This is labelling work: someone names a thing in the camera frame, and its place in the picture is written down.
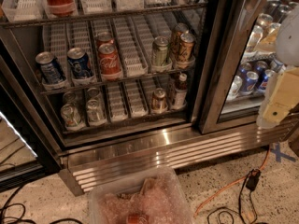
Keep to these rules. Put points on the open fridge door left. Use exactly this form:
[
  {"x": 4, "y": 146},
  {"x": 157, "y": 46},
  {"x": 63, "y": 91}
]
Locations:
[{"x": 25, "y": 152}]

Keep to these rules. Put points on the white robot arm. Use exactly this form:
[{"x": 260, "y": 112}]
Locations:
[{"x": 287, "y": 42}]

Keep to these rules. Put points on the blue pepsi can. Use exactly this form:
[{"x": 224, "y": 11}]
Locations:
[
  {"x": 79, "y": 62},
  {"x": 50, "y": 68}
]

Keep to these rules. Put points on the white bottle bottom shelf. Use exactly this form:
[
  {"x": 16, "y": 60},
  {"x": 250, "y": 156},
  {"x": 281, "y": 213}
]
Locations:
[{"x": 179, "y": 91}]

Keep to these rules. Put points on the black power adapter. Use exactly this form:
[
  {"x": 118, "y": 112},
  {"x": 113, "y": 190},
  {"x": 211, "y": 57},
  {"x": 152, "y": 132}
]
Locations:
[{"x": 253, "y": 179}]

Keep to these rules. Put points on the red can in bin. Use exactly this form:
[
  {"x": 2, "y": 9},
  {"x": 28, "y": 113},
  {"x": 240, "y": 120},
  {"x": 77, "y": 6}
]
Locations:
[{"x": 137, "y": 219}]

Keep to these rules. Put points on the stainless steel fridge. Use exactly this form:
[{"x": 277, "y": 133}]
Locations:
[{"x": 132, "y": 137}]

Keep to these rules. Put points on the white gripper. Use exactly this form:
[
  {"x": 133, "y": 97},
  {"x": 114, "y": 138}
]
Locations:
[{"x": 289, "y": 42}]

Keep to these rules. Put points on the red coke can front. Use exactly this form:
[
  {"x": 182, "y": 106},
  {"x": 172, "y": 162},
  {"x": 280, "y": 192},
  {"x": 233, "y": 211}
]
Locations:
[{"x": 109, "y": 61}]

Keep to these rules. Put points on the silver can bottom back left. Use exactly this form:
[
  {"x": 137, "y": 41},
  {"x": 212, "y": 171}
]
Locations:
[{"x": 70, "y": 98}]

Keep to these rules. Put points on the brown can bottom shelf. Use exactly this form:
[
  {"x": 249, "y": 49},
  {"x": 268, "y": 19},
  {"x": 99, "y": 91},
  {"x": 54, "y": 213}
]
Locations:
[{"x": 158, "y": 100}]

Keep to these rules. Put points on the silver green can bottom left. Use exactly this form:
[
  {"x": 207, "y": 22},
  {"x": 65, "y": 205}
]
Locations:
[{"x": 72, "y": 118}]

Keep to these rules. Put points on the green can middle shelf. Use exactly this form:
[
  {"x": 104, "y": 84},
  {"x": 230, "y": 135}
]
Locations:
[{"x": 160, "y": 50}]

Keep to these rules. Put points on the blue tape cross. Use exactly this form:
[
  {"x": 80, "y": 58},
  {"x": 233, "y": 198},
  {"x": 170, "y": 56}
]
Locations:
[{"x": 279, "y": 155}]

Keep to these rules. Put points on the clear plastic bin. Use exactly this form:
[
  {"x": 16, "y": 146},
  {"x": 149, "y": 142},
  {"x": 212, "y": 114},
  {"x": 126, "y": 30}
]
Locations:
[{"x": 155, "y": 192}]

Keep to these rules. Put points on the brown gold can front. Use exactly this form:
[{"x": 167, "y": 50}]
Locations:
[{"x": 185, "y": 47}]

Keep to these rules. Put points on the blue pepsi can left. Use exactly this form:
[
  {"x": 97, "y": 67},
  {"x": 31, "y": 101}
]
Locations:
[{"x": 50, "y": 68}]

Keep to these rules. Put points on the red coke can behind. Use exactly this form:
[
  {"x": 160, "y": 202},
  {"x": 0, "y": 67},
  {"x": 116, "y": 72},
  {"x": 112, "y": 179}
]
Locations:
[{"x": 103, "y": 38}]

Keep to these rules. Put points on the closed glass fridge door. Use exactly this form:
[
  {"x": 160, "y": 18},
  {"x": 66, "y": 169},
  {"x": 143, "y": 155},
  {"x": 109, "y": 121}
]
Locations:
[{"x": 242, "y": 51}]

